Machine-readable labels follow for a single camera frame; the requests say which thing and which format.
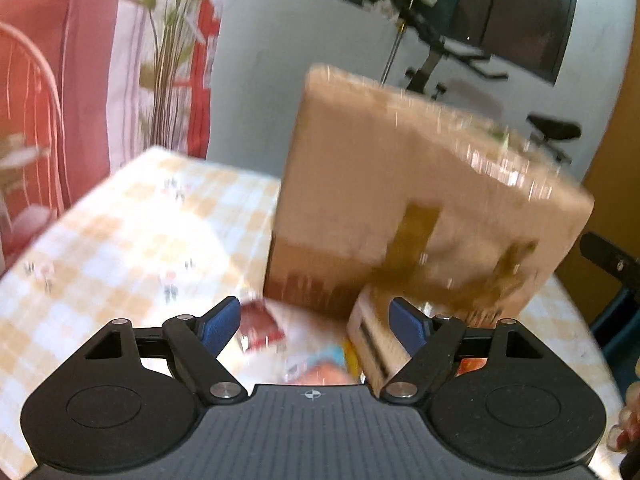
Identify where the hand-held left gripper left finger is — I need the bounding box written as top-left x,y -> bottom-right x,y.
82,296 -> 249,406

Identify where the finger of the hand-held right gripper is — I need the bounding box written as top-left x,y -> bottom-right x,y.
579,232 -> 640,288

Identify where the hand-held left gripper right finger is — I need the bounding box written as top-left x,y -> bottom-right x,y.
380,297 -> 546,404

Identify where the beige striped snack box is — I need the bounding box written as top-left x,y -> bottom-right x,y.
346,285 -> 417,392

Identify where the taped cardboard box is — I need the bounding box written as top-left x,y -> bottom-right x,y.
263,62 -> 596,332

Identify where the red snack packet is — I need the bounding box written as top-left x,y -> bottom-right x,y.
239,300 -> 287,356

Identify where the colourful snack packet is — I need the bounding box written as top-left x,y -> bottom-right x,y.
282,342 -> 362,387

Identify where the brown wooden door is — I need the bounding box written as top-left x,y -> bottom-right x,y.
582,35 -> 640,248

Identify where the floral patterned clothing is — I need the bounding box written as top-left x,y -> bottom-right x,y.
606,360 -> 640,461

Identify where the black exercise bike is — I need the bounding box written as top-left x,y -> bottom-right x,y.
379,0 -> 584,167

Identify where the pink striped curtain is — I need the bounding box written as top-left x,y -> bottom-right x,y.
0,0 -> 236,273

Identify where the tall green plant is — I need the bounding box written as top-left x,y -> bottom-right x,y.
122,0 -> 222,155

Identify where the wall-mounted television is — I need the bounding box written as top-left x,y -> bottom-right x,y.
234,0 -> 584,87

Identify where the pink wire chair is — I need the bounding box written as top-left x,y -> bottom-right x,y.
0,22 -> 67,221

